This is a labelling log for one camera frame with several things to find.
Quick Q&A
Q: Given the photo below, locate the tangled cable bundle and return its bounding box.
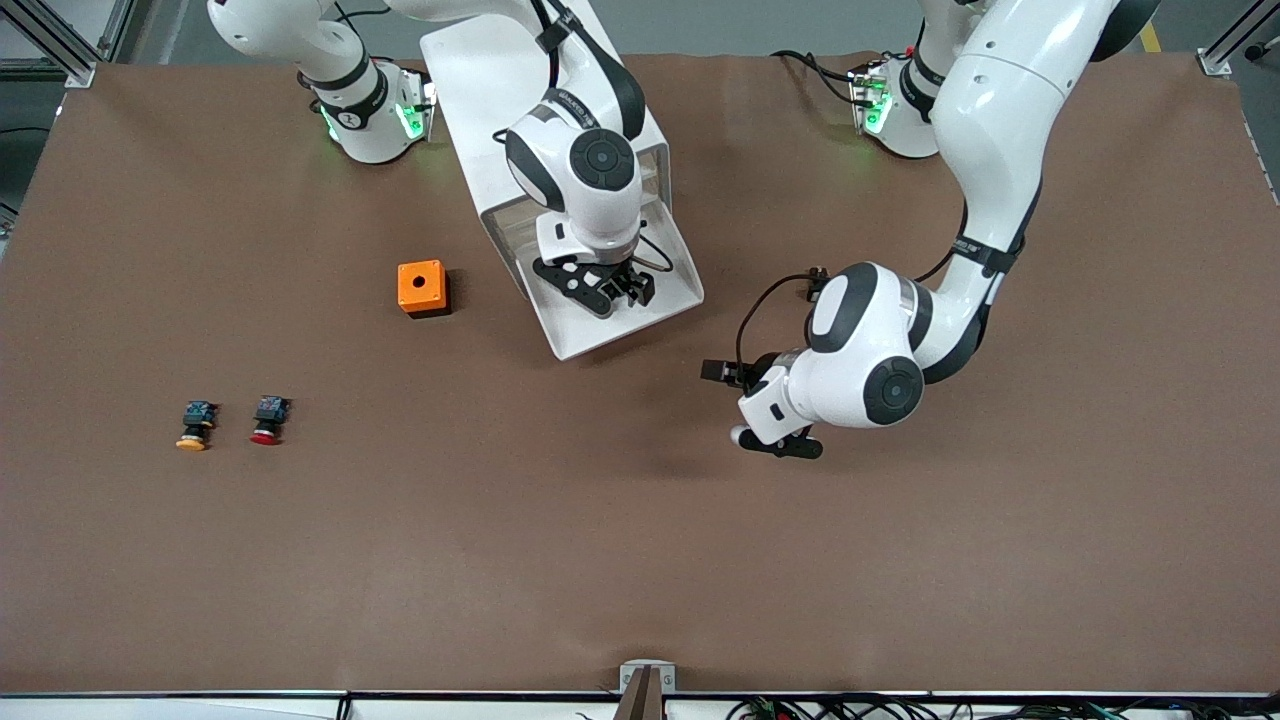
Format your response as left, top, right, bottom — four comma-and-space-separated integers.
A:
725, 695, 1280, 720

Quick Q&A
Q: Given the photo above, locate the black left camera cable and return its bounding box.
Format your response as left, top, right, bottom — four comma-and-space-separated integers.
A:
736, 272, 813, 367

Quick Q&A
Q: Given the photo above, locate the black base power cable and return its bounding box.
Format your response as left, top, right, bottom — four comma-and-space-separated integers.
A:
770, 48, 863, 106

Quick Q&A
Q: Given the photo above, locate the aluminium frame post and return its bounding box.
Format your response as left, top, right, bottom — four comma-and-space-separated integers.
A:
1197, 0, 1280, 79
0, 0, 101, 89

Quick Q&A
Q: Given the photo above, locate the red mushroom push button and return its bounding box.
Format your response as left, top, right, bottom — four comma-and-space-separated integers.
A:
249, 395, 291, 447

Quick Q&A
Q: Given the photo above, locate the white drawer cabinet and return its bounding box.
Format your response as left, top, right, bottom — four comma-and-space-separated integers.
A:
420, 0, 669, 217

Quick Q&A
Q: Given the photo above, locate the yellow mushroom push button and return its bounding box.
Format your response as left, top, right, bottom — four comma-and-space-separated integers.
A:
176, 400, 218, 452

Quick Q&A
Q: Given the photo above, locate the white table edge rail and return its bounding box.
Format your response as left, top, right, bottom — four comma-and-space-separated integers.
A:
0, 692, 1280, 720

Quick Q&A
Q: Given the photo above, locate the brown table cover mat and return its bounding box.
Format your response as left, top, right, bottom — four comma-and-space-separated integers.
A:
0, 50, 1280, 696

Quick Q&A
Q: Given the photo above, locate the metal table edge bracket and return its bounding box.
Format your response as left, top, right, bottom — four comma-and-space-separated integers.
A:
615, 660, 677, 720

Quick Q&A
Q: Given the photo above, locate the white plastic drawer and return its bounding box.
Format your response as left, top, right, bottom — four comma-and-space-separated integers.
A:
480, 140, 705, 362

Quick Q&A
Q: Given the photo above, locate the orange button enclosure box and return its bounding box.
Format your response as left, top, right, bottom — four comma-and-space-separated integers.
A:
397, 259, 452, 319

